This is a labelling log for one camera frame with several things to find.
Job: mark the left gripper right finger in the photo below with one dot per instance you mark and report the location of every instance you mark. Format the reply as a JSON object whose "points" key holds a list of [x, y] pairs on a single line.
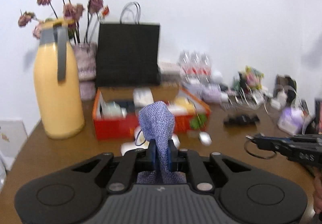
{"points": [[172, 156]]}

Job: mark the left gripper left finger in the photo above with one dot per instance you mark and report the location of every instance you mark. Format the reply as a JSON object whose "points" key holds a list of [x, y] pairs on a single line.
{"points": [[152, 154]]}

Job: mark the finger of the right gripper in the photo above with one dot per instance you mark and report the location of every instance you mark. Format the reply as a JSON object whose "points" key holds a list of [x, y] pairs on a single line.
{"points": [[260, 139], [281, 149]]}

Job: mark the white cloth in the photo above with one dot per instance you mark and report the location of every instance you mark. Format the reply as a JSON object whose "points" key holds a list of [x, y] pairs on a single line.
{"points": [[143, 135]]}

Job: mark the white round lid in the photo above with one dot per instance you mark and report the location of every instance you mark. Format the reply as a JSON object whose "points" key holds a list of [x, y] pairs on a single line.
{"points": [[205, 138]]}

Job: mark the purple fabric pouch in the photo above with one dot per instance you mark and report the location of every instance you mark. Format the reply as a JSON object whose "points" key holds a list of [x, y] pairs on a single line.
{"points": [[157, 123]]}

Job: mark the red green ribbon item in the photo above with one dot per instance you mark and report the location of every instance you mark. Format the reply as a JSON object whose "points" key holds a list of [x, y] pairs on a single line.
{"points": [[198, 122]]}

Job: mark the yellow plush toy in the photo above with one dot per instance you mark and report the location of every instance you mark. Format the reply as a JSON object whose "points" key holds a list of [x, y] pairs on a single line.
{"points": [[185, 103]]}

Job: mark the navy blue pouch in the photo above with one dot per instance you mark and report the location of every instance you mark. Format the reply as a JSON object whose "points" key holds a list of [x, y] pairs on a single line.
{"points": [[126, 104]]}

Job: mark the white plastic bottle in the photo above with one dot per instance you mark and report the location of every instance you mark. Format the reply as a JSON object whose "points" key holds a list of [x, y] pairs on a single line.
{"points": [[142, 97]]}

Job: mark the iridescent plastic item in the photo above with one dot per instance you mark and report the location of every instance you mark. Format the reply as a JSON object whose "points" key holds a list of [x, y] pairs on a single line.
{"points": [[113, 110]]}

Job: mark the person right hand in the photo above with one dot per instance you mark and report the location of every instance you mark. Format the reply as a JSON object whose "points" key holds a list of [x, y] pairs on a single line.
{"points": [[317, 195]]}

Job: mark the black cloth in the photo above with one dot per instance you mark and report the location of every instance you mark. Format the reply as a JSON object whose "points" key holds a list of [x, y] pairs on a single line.
{"points": [[241, 120]]}

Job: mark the purple white box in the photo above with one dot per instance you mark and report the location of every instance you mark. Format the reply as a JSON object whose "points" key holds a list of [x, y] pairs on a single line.
{"points": [[291, 120]]}

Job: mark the red cardboard box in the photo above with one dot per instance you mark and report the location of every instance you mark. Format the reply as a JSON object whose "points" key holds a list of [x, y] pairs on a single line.
{"points": [[116, 128]]}

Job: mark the colourful snack packet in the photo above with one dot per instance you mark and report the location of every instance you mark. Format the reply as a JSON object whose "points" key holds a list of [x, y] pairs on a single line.
{"points": [[251, 78]]}

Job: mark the purple knitted item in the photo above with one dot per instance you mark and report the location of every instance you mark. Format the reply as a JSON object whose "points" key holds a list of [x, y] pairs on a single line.
{"points": [[211, 94]]}

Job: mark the round white speaker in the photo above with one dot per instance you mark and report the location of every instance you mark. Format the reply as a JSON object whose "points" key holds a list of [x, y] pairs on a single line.
{"points": [[216, 77]]}

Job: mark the white flat box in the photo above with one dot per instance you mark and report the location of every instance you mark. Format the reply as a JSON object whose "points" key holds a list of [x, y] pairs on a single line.
{"points": [[169, 68]]}

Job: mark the water bottle middle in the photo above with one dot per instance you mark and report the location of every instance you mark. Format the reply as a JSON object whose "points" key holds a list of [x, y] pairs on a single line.
{"points": [[196, 65]]}

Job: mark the water bottle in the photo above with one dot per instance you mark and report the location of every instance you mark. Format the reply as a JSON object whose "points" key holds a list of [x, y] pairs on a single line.
{"points": [[206, 68], [185, 64], [196, 65]]}

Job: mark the water bottle right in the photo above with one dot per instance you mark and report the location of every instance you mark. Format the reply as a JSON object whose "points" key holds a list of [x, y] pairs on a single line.
{"points": [[206, 68]]}

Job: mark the water bottle left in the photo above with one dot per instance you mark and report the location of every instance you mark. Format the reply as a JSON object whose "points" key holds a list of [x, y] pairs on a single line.
{"points": [[185, 64]]}

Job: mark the black paper bag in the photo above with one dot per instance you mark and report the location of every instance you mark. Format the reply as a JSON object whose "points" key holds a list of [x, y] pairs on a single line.
{"points": [[127, 51]]}

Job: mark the purple wrapped vase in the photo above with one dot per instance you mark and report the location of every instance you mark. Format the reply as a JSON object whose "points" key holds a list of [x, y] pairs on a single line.
{"points": [[85, 55]]}

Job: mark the yellow thermos jug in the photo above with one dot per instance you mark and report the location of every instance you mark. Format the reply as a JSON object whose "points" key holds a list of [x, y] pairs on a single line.
{"points": [[56, 82]]}

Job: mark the dried flowers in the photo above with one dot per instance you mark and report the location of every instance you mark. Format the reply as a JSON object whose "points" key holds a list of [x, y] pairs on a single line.
{"points": [[74, 12]]}

